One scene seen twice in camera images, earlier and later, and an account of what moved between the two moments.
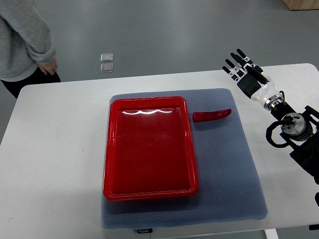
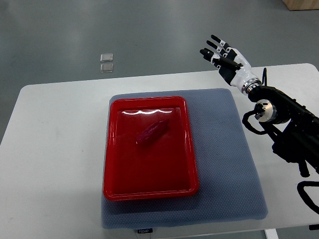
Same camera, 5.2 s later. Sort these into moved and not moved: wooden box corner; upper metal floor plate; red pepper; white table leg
Moved: red pepper
Not moved: wooden box corner; white table leg; upper metal floor plate
